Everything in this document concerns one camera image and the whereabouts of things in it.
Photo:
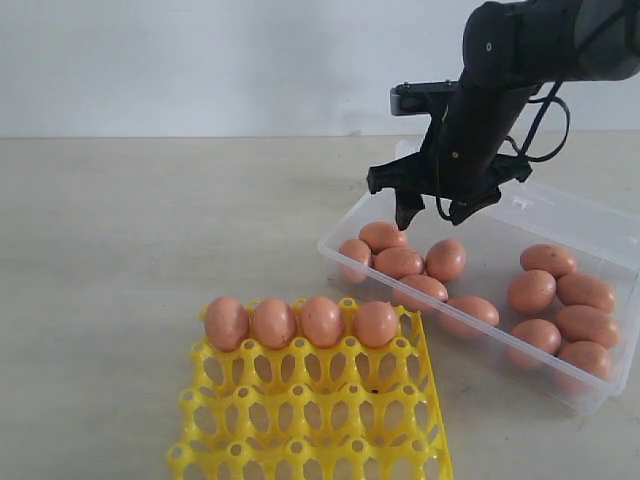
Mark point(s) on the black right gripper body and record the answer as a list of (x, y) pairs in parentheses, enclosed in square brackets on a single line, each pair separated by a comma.
[(459, 156)]

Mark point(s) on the clear plastic container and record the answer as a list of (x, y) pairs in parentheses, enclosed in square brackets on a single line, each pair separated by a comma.
[(605, 243)]

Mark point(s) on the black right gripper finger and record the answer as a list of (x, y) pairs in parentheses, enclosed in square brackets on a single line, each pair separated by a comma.
[(408, 203), (462, 209)]

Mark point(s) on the yellow plastic egg tray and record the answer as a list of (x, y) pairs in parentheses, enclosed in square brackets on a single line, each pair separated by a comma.
[(347, 412)]

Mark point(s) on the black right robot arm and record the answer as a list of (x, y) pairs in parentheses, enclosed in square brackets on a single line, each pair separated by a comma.
[(514, 54)]

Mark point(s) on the brown egg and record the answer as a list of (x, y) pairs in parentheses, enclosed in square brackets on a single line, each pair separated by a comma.
[(554, 259), (531, 291), (474, 306), (375, 324), (587, 356), (579, 288), (359, 251), (322, 322), (226, 323), (423, 284), (274, 323), (380, 235), (399, 262), (586, 323), (446, 260), (539, 333)]

